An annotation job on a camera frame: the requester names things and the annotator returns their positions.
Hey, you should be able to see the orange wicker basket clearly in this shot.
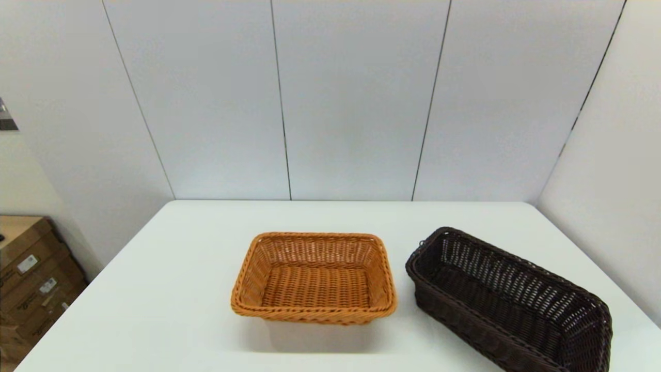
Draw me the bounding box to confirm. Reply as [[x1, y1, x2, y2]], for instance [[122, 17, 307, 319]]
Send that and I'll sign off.
[[230, 231, 397, 326]]

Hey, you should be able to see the dark brown wicker basket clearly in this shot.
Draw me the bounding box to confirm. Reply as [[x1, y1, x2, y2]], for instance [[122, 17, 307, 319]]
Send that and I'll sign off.
[[405, 226, 615, 372]]

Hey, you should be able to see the brown cardboard box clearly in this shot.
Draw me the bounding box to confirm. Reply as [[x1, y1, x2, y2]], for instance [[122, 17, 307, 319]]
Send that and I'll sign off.
[[0, 263, 87, 331], [0, 240, 72, 303], [0, 216, 56, 270], [0, 323, 32, 365], [15, 289, 78, 344]]

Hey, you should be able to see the dark grey wall fixture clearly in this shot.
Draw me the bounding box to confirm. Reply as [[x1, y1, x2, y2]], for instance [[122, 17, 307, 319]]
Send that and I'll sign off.
[[0, 98, 19, 131]]

